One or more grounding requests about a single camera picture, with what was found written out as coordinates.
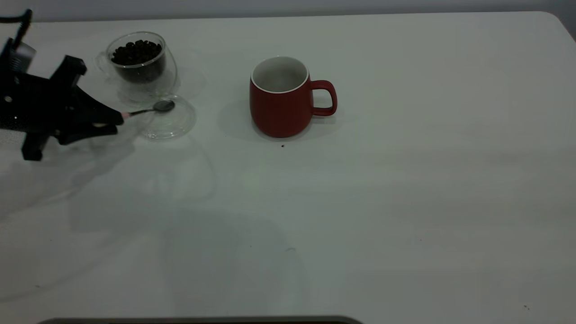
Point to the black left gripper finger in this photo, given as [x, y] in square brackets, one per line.
[85, 134]
[92, 111]

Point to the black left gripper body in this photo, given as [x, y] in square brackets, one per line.
[36, 103]

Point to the red ceramic mug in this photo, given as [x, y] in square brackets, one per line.
[276, 114]

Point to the dark coffee beans pile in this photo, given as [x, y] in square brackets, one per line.
[135, 54]

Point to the clear glass lid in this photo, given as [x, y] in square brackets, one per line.
[180, 126]

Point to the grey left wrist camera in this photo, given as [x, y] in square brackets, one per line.
[21, 56]

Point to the double-wall glass cup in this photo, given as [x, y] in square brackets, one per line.
[166, 81]

